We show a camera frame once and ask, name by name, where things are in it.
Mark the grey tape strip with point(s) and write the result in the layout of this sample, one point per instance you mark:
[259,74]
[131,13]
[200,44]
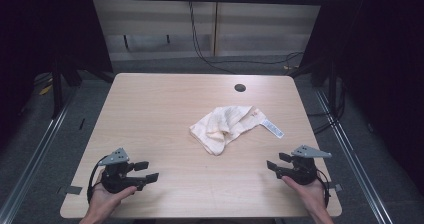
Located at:
[74,190]
[337,187]

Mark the person's right hand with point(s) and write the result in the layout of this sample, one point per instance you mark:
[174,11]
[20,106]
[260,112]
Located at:
[311,195]

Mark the metal floor rail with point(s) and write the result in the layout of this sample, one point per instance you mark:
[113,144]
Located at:
[30,170]
[353,164]

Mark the black metal stand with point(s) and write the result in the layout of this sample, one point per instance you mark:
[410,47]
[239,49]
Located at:
[57,90]
[332,90]

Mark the cream cloth towel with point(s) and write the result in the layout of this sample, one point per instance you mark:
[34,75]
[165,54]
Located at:
[226,124]

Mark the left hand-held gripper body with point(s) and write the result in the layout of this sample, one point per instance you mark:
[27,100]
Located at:
[115,179]

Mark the black curtain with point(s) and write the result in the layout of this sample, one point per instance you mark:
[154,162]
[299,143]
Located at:
[383,67]
[40,27]

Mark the person's left hand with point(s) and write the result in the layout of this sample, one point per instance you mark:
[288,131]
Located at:
[101,200]

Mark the yellow floor scrap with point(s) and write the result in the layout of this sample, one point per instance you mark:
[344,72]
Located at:
[45,90]

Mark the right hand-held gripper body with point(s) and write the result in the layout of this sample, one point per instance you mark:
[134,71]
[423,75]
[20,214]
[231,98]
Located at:
[305,172]

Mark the small black tape piece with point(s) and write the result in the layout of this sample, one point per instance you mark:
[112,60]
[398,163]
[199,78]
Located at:
[82,124]

